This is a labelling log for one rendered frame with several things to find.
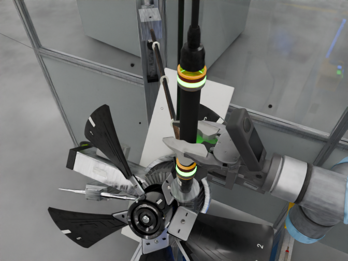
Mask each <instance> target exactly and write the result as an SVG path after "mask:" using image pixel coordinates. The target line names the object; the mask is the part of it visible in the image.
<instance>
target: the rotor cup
mask: <svg viewBox="0 0 348 261"><path fill-rule="evenodd" d="M162 185H163V183H153V184H151V185H149V186H148V187H146V188H145V189H144V190H145V191H146V193H144V194H143V195H140V198H138V199H137V200H136V201H135V202H133V203H132V204H131V206H130V207H129V209H128V212H127V222H128V225H129V227H130V229H131V230H132V232H133V233H134V234H135V235H137V236H138V237H140V238H142V239H147V240H151V239H155V238H157V237H159V236H160V235H161V234H162V233H163V232H164V230H165V229H166V228H167V227H169V225H170V223H171V221H172V218H173V216H174V214H175V212H176V210H177V208H178V207H179V206H182V207H183V205H182V202H179V201H177V200H174V202H173V203H172V204H171V206H170V207H169V205H168V204H167V202H166V199H165V196H164V193H163V190H162ZM160 199H161V200H162V201H161V202H160V203H159V204H157V202H158V201H159V200H160ZM144 216H147V217H148V218H149V222H148V223H144V222H143V220H142V218H143V217H144ZM168 223H169V225H168V226H167V227H166V225H167V224H168ZM165 227H166V228H165Z"/></svg>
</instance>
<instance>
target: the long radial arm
mask: <svg viewBox="0 0 348 261"><path fill-rule="evenodd" d="M96 151H97V148H95V147H92V148H88V149H85V150H81V151H78V152H77V154H76V159H75V164H74V168H73V170H74V171H77V172H79V173H81V174H83V175H86V176H88V177H90V178H93V179H95V180H97V181H100V182H102V183H104V184H106V185H109V186H111V187H113V188H115V189H118V190H121V191H123V192H125V193H127V194H130V195H132V196H134V197H137V198H138V197H139V196H140V195H139V194H138V193H137V191H136V190H135V189H134V188H133V185H132V184H131V182H130V180H126V179H125V177H124V176H123V174H122V173H121V171H120V170H119V169H118V168H117V166H116V165H115V164H114V163H113V162H112V161H111V160H108V159H106V158H104V157H101V156H99V155H97V154H96ZM127 163H128V166H129V168H130V170H131V172H132V174H134V175H135V177H136V178H137V180H138V181H139V180H140V181H141V182H145V181H144V179H147V178H146V177H145V175H146V174H147V172H146V171H144V170H145V169H146V168H145V167H143V166H140V165H138V164H135V163H133V162H130V161H127Z"/></svg>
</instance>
